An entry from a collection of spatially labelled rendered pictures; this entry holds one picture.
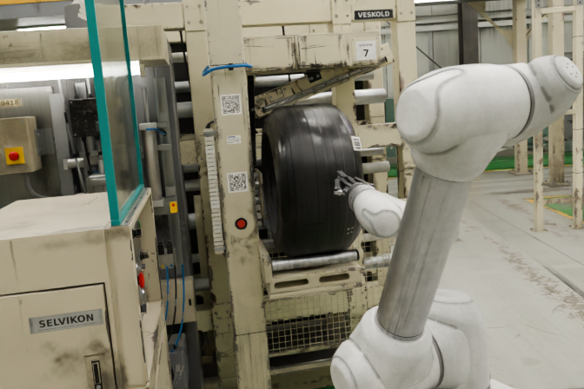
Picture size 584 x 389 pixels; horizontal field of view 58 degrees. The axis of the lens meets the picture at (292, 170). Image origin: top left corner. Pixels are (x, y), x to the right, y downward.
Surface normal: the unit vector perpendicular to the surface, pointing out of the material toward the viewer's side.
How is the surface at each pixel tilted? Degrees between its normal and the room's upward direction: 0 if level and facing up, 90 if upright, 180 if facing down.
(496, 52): 90
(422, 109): 86
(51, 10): 90
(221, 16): 90
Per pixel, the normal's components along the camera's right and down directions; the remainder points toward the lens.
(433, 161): -0.62, 0.62
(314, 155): 0.14, -0.29
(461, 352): 0.39, -0.07
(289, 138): -0.17, -0.48
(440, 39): 0.00, 0.13
